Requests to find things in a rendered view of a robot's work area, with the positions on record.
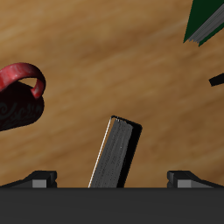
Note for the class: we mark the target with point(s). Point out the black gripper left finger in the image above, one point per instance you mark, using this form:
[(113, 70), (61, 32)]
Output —
[(43, 178)]

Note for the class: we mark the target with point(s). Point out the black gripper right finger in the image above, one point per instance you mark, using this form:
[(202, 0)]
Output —
[(180, 178)]

